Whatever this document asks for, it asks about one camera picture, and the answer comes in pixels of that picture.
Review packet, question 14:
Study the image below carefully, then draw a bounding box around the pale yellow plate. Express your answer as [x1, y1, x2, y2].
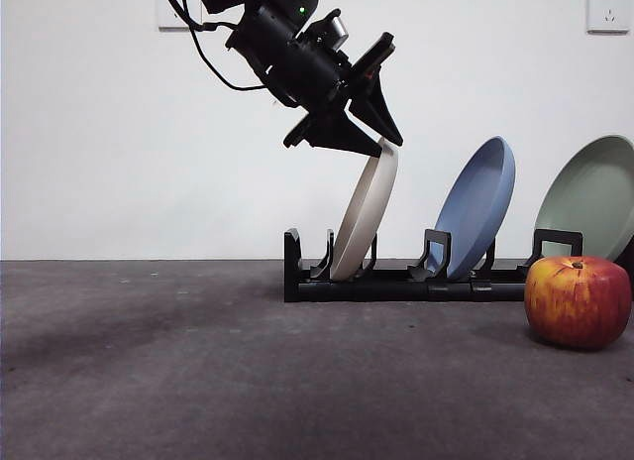
[329, 136, 399, 283]

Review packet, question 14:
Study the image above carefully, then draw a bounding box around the white wall socket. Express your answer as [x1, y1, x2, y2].
[158, 0, 204, 33]
[586, 0, 623, 35]

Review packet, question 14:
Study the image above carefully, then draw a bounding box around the green plate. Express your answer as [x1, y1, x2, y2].
[533, 135, 634, 274]

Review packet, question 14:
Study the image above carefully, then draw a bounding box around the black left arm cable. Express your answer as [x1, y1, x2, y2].
[158, 0, 271, 92]

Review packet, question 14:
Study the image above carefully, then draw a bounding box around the black plate rack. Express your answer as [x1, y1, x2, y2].
[283, 228, 634, 303]

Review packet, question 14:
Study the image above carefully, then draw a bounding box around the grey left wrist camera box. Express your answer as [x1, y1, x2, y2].
[309, 11, 351, 53]

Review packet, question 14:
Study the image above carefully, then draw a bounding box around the blue plate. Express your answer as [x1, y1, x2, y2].
[426, 136, 517, 282]

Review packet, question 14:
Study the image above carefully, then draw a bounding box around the red yellow apple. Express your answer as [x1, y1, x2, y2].
[524, 255, 634, 353]

